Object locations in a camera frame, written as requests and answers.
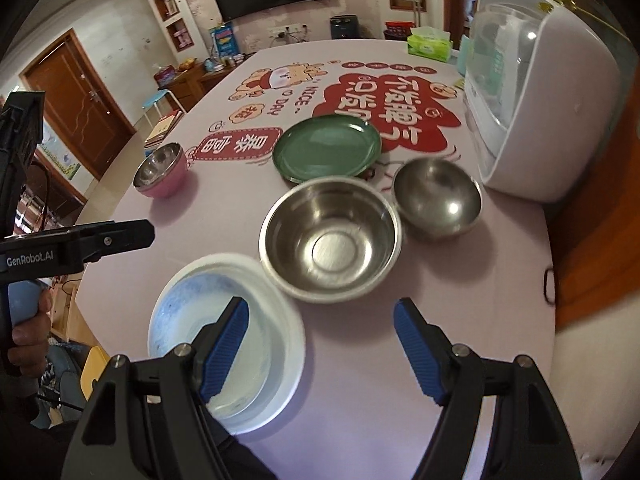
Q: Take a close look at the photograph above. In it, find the blue patterned porcelain plate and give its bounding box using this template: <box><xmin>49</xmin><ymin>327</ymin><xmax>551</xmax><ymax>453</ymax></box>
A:
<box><xmin>148</xmin><ymin>270</ymin><xmax>271</xmax><ymax>422</ymax></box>

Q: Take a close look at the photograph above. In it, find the white foam plate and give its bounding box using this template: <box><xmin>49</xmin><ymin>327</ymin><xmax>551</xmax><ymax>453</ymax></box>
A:
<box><xmin>148</xmin><ymin>254</ymin><xmax>306</xmax><ymax>436</ymax></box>

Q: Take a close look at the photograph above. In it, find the pink steel bowl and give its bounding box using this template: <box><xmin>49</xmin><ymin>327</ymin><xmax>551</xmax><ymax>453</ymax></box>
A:
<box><xmin>132</xmin><ymin>142</ymin><xmax>188</xmax><ymax>198</ymax></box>

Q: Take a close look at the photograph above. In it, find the large steel bowl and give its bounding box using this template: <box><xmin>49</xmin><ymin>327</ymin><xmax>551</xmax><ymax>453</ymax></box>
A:
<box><xmin>258</xmin><ymin>177</ymin><xmax>404</xmax><ymax>304</ymax></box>

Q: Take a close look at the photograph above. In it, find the small steel bowl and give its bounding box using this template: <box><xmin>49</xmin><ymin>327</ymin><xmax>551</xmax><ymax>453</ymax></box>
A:
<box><xmin>392</xmin><ymin>157</ymin><xmax>483</xmax><ymax>240</ymax></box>

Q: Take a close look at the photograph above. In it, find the green plate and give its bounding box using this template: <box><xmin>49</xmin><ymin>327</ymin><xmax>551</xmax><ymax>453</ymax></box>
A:
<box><xmin>272</xmin><ymin>114</ymin><xmax>382</xmax><ymax>184</ymax></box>

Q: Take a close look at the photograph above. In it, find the left hand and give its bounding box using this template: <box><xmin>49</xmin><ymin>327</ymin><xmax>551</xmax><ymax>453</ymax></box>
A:
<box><xmin>8</xmin><ymin>281</ymin><xmax>52</xmax><ymax>378</ymax></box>

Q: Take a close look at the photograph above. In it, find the stack of books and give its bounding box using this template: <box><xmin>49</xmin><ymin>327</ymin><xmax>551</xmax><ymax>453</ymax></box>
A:
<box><xmin>144</xmin><ymin>110</ymin><xmax>183</xmax><ymax>148</ymax></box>

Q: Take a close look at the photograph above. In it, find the brown wooden door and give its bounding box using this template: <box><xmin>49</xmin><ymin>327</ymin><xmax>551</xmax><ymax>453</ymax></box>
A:
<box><xmin>20</xmin><ymin>29</ymin><xmax>136</xmax><ymax>180</ymax></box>

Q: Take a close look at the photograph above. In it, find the blue stool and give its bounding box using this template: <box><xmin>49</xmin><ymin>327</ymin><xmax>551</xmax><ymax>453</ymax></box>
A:
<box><xmin>142</xmin><ymin>89</ymin><xmax>186</xmax><ymax>127</ymax></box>

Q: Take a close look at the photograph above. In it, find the wooden tv cabinet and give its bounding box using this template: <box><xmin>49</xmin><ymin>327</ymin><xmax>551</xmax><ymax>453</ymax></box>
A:
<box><xmin>163</xmin><ymin>63</ymin><xmax>234</xmax><ymax>112</ymax></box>

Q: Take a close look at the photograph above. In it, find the blue poster board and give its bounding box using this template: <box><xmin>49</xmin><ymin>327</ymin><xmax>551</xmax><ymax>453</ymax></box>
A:
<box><xmin>209</xmin><ymin>23</ymin><xmax>241</xmax><ymax>58</ymax></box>

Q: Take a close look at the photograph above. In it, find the white sterilizer cabinet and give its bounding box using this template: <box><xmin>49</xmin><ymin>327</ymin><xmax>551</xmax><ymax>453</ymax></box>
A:
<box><xmin>464</xmin><ymin>0</ymin><xmax>620</xmax><ymax>203</ymax></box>

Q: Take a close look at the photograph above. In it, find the teal cup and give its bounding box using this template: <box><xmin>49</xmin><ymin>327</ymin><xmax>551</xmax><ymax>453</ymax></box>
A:
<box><xmin>456</xmin><ymin>35</ymin><xmax>471</xmax><ymax>76</ymax></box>

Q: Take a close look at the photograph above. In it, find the green tissue box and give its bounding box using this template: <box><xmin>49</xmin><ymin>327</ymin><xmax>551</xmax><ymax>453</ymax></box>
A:
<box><xmin>407</xmin><ymin>26</ymin><xmax>452</xmax><ymax>63</ymax></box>

